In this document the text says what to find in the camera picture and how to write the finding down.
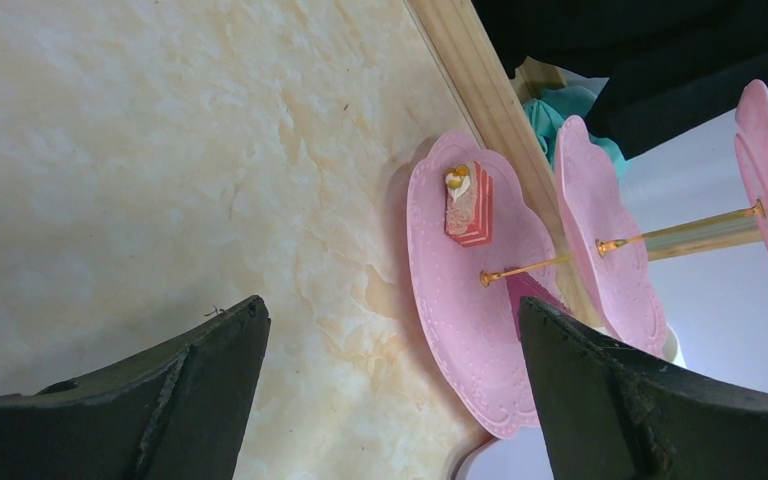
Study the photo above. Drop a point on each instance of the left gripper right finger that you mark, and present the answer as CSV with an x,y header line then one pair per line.
x,y
608,410

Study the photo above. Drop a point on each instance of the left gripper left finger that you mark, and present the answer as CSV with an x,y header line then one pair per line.
x,y
178,410

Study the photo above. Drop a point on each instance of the red striped cake slice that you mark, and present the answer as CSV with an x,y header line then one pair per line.
x,y
469,205

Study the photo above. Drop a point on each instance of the pink three-tier cake stand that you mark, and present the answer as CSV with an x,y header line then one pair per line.
x,y
468,298

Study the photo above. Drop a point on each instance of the teal cloth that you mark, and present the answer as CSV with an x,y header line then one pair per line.
x,y
548,113

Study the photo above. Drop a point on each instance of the black t-shirt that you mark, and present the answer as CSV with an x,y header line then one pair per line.
x,y
668,66

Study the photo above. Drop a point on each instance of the wooden clothes rack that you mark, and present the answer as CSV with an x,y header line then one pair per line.
x,y
486,97

